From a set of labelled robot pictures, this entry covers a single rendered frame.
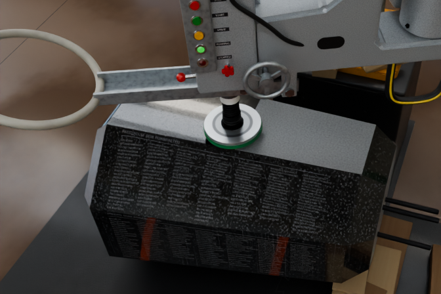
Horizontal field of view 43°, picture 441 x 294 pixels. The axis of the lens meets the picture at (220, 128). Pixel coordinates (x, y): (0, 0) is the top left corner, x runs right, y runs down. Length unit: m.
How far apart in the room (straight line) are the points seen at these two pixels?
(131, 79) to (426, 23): 0.99
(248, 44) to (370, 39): 0.37
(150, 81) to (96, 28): 2.42
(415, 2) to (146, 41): 2.62
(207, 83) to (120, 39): 2.45
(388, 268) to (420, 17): 1.15
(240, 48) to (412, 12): 0.54
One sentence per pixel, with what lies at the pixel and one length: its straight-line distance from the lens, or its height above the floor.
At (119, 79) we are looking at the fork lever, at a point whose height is 1.11.
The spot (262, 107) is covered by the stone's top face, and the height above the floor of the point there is 0.85.
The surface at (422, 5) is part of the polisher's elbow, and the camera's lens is 1.81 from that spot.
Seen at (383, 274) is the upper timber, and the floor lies 0.20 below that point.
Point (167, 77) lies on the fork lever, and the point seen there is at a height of 1.10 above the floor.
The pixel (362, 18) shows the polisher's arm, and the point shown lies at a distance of 1.74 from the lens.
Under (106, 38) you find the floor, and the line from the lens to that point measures 4.25.
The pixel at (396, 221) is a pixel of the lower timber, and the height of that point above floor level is 0.10.
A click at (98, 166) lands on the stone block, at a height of 0.72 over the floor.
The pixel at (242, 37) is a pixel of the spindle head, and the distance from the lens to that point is 1.70.
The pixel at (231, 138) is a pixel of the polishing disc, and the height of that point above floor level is 0.90.
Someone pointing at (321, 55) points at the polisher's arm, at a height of 1.25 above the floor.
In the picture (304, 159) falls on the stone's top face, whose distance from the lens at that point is 2.02.
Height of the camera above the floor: 2.34
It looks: 45 degrees down
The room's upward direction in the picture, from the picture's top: 7 degrees counter-clockwise
